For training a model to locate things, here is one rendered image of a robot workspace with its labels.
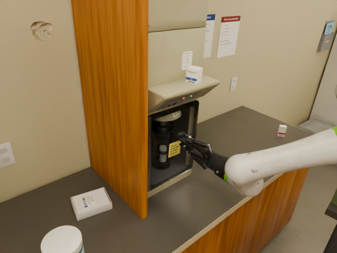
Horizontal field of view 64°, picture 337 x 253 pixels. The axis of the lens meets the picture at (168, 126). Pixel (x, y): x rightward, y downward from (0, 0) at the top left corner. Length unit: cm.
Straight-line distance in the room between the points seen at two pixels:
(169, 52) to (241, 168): 51
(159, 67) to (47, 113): 60
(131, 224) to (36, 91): 72
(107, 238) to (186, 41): 86
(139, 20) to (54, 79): 61
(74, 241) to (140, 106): 51
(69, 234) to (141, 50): 67
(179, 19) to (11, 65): 70
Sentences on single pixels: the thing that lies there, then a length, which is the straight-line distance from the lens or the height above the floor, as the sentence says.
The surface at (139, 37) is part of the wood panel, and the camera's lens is 88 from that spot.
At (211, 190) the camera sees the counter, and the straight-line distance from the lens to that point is 143.
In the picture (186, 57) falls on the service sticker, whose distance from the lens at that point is 115.
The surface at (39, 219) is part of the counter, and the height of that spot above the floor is 94.
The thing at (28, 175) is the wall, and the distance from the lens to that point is 151.
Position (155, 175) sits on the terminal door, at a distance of 128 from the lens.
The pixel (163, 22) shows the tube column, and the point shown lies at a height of 174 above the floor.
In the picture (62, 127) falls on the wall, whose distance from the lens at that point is 144.
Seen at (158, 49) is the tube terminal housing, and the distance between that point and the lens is 104.
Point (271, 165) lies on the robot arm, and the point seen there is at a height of 136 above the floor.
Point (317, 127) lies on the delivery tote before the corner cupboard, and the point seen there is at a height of 33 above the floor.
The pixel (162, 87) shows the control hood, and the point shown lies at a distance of 105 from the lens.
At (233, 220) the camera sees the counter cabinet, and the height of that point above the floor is 77.
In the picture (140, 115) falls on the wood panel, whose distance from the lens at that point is 96.
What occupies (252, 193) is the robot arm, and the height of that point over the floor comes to 119.
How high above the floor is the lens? 187
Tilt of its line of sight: 28 degrees down
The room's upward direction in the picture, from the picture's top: 3 degrees clockwise
